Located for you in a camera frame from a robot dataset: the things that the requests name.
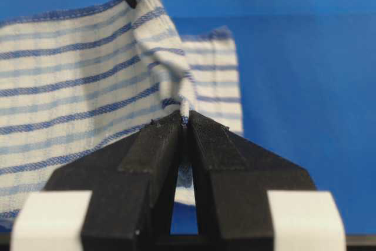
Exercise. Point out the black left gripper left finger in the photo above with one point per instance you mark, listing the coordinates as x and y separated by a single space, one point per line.
105 200

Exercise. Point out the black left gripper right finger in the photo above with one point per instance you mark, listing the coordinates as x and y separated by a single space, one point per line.
248 198

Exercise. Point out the white blue-striped towel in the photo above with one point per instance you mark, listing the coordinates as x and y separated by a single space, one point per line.
75 81

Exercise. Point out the blue table cloth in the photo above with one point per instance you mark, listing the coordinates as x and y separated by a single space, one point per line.
306 79

